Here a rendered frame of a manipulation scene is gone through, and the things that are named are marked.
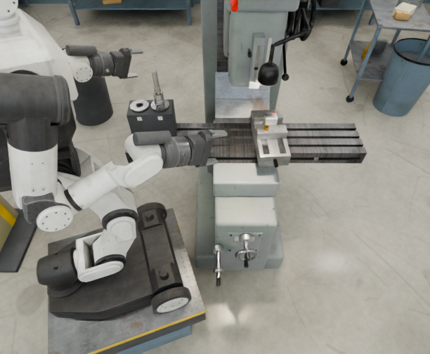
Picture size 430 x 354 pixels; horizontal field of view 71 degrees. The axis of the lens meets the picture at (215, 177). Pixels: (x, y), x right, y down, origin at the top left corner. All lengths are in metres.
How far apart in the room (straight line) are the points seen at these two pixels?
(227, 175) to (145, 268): 0.64
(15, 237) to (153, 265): 1.39
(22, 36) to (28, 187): 0.33
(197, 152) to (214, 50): 0.96
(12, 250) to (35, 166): 2.00
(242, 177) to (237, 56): 0.60
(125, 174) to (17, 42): 0.36
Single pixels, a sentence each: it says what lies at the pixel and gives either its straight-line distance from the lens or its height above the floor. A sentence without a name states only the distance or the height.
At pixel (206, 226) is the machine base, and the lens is 2.14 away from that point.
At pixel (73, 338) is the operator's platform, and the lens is 1.84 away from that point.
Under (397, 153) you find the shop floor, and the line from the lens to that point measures 3.31.
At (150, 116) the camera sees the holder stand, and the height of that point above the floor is 1.12.
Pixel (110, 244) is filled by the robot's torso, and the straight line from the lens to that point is 1.44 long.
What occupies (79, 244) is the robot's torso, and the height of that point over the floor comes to 0.74.
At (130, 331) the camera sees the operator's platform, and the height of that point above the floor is 0.40.
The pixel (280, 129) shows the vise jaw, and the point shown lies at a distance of 1.54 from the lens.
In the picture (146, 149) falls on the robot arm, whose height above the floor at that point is 1.51.
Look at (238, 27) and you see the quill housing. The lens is 1.20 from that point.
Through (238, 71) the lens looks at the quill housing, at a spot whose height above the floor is 1.39.
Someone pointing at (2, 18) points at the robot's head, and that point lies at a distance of 0.83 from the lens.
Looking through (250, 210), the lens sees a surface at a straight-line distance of 1.57.
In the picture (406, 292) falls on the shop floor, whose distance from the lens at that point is 2.52.
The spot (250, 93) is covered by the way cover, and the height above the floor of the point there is 1.00.
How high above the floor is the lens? 2.06
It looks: 51 degrees down
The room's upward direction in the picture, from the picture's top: straight up
